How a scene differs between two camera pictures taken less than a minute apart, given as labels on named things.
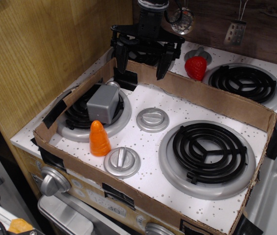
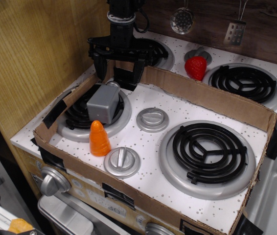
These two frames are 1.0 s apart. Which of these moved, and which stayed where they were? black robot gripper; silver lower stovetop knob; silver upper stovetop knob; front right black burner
Moved: black robot gripper
Stayed: silver lower stovetop knob; front right black burner; silver upper stovetop knob
